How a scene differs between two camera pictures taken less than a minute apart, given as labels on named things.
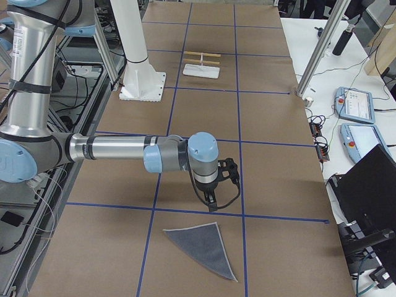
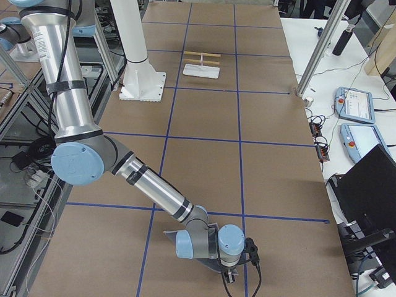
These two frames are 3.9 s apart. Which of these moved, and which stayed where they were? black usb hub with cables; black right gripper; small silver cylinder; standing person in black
Moved: black right gripper
Stayed: black usb hub with cables; small silver cylinder; standing person in black
